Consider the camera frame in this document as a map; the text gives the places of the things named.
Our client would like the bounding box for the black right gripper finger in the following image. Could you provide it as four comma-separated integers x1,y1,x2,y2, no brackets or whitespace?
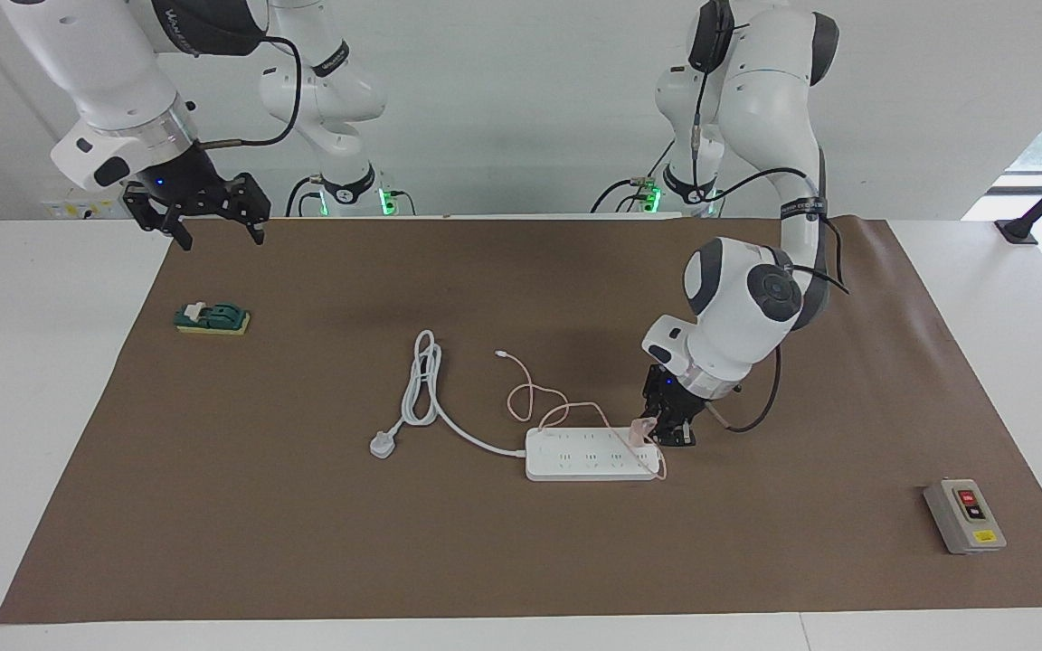
123,185,194,250
223,174,271,245

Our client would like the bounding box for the pink charging cable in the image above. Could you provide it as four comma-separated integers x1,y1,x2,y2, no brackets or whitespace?
496,349,669,480

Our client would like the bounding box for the white power strip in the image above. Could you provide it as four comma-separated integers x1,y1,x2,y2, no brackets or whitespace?
525,427,664,482

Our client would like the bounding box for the brown table mat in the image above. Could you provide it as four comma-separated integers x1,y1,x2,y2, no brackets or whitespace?
0,217,1042,625

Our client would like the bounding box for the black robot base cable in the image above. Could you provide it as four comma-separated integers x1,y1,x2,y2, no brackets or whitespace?
286,176,323,218
592,136,677,214

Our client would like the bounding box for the white wall socket box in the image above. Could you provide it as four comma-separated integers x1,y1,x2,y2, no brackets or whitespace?
40,185,137,220

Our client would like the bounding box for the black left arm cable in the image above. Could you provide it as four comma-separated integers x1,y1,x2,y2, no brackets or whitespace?
689,0,852,435

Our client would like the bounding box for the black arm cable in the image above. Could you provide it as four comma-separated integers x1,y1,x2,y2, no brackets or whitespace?
689,0,852,435
194,36,305,150

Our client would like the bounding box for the green knife switch yellow base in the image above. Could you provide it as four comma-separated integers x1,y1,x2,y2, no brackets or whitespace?
175,302,251,336

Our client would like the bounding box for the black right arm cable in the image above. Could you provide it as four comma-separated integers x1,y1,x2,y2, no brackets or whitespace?
194,36,305,150

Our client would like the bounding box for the white power cord with plug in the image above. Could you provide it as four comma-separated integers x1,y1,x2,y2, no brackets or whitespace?
369,330,529,460

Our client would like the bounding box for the grey on-off switch box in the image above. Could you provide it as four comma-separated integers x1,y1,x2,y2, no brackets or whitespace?
923,478,1008,555

